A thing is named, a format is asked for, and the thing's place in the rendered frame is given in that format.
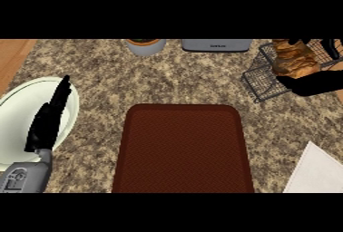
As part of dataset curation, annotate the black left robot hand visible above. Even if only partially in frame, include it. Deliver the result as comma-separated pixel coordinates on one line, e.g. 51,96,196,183
22,74,74,154

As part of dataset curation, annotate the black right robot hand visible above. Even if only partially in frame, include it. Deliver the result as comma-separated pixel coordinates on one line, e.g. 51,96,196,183
275,38,343,98

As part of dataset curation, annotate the brown croissant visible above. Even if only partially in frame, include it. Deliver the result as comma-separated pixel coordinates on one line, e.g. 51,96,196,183
270,38,322,80

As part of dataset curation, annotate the brown rectangular tray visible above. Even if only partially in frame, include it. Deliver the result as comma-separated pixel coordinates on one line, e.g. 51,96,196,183
110,103,255,194

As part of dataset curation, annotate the white round plate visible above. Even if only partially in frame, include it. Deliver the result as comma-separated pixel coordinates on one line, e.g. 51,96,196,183
0,76,81,172

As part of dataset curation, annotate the grey appliance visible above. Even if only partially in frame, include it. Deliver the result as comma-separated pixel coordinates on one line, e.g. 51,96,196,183
179,38,254,53

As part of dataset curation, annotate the white flat sheet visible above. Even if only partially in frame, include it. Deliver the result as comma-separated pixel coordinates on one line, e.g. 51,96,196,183
281,140,343,194

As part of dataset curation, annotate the grey plant pot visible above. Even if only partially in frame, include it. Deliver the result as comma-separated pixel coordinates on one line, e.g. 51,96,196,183
122,38,167,57

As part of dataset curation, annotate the dark wire tiered basket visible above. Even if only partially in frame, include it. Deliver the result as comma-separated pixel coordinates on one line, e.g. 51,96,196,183
239,38,343,104

